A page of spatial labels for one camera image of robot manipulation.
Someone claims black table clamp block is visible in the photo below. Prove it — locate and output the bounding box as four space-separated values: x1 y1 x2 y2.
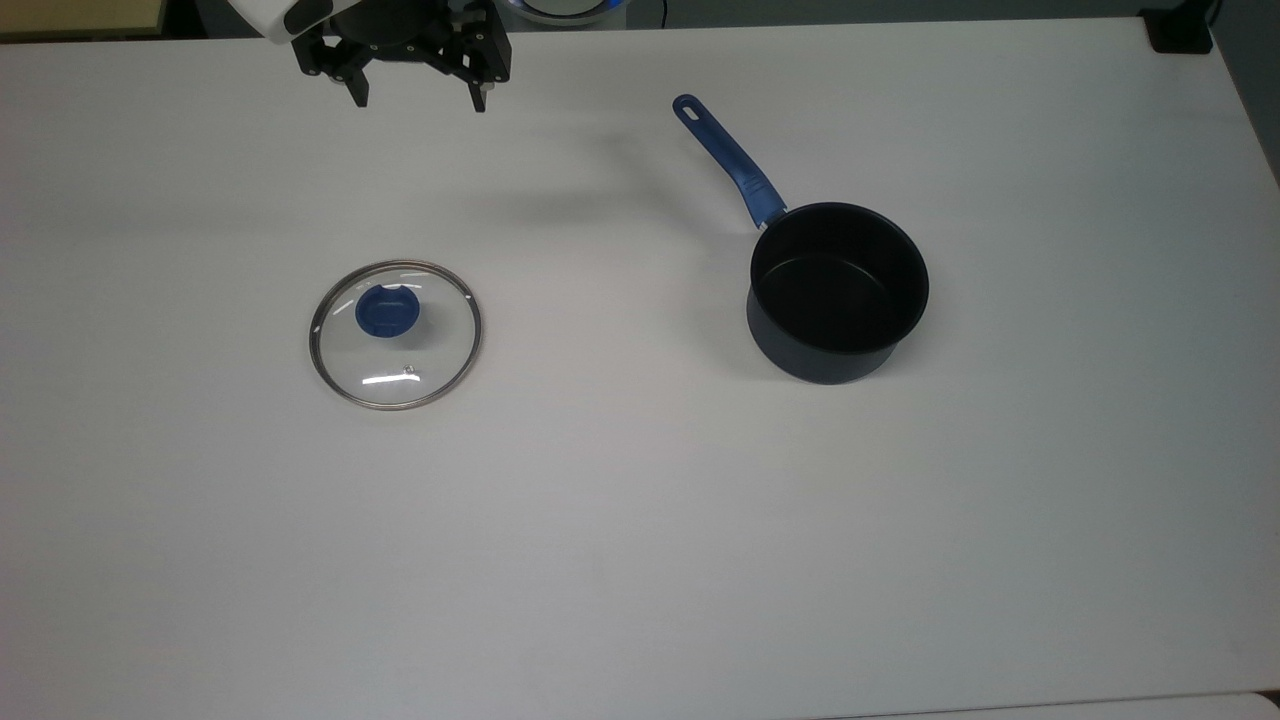
1140 8 1217 56

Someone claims glass lid with blue knob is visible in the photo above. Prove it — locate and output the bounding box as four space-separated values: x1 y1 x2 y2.
308 259 484 411

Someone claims dark saucepan with blue handle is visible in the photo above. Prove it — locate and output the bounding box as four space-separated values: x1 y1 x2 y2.
672 94 931 386

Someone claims wooden board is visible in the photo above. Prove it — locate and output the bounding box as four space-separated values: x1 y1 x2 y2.
0 0 167 41

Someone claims blue lit robot base ring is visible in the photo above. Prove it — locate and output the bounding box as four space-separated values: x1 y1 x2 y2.
505 0 633 27

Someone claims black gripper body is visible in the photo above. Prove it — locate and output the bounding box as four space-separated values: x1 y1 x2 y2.
292 0 513 84

